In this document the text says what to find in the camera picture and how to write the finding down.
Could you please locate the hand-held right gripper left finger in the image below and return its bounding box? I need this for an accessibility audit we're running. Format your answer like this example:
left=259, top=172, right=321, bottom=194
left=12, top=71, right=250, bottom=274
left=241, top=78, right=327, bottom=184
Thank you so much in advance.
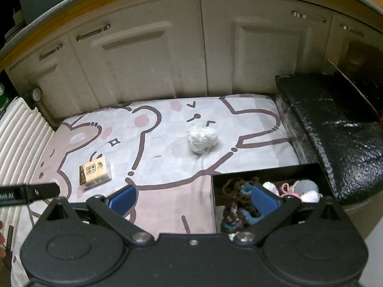
left=42, top=185, right=153, bottom=245

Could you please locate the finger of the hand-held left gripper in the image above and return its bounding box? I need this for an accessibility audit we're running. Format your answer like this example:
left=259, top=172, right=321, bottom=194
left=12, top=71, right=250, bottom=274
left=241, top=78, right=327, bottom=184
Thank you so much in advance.
left=0, top=182, right=61, bottom=207

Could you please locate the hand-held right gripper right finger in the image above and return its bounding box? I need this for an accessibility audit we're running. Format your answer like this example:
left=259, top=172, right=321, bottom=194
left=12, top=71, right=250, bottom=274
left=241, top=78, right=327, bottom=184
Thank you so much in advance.
left=235, top=185, right=344, bottom=245

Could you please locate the small tan carton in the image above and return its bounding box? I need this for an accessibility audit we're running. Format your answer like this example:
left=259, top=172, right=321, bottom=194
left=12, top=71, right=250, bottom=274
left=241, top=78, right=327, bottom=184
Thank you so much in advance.
left=79, top=158, right=113, bottom=189

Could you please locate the grey white crochet doll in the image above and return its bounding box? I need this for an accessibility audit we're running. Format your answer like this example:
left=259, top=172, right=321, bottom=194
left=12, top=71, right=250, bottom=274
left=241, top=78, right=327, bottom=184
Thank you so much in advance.
left=295, top=179, right=322, bottom=202

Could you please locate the black storage box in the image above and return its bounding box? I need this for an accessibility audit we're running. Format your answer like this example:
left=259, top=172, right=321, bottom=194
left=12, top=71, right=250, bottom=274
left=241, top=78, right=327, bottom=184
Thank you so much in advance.
left=211, top=163, right=328, bottom=234

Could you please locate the person's left hand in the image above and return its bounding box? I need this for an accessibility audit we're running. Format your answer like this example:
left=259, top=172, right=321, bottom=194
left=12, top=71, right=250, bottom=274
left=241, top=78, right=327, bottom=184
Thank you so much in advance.
left=0, top=221, right=6, bottom=259

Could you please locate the brown blue crochet toy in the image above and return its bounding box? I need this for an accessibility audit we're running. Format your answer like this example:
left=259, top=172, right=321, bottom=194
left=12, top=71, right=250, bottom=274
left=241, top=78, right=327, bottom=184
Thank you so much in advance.
left=221, top=177, right=270, bottom=234

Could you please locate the pink white crochet toy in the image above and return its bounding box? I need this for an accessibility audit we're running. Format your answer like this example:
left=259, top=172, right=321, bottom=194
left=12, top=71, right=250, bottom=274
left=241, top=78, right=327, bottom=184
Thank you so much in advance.
left=280, top=182, right=300, bottom=199

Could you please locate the white ribbed panel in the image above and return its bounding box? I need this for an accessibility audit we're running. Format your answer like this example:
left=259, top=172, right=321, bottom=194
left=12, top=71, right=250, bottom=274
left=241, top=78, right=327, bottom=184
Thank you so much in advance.
left=0, top=97, right=57, bottom=213

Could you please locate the bear printed blanket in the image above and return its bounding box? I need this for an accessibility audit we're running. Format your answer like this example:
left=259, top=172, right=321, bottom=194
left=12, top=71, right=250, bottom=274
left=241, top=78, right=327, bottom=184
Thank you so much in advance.
left=12, top=94, right=301, bottom=276

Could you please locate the white crumpled paper ball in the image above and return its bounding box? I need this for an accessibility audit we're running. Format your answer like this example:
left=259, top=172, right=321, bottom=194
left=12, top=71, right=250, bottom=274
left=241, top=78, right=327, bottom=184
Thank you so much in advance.
left=186, top=124, right=218, bottom=155

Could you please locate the black foam cushion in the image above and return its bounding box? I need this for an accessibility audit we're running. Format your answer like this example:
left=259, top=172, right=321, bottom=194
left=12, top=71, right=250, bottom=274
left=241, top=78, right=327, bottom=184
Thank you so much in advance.
left=275, top=74, right=383, bottom=205

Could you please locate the green object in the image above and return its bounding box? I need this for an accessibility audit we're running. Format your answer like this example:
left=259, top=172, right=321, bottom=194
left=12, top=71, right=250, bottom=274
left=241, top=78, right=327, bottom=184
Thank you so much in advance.
left=0, top=84, right=9, bottom=114

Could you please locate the cream cabinet door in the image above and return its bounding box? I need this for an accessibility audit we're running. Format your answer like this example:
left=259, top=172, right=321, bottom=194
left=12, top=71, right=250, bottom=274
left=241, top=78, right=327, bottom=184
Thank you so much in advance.
left=329, top=12, right=383, bottom=78
left=200, top=0, right=334, bottom=100
left=7, top=33, right=90, bottom=127
left=68, top=0, right=208, bottom=111

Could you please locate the red printed cardboard carton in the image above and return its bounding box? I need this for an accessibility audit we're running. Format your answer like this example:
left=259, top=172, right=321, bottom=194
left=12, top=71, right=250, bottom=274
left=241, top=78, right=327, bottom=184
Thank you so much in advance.
left=326, top=58, right=382, bottom=120

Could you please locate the metal cabinet handle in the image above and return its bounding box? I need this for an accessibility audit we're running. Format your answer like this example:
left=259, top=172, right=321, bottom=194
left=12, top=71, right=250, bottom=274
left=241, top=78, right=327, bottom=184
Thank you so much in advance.
left=76, top=24, right=111, bottom=42
left=339, top=23, right=364, bottom=33
left=291, top=11, right=327, bottom=24
left=38, top=44, right=64, bottom=61

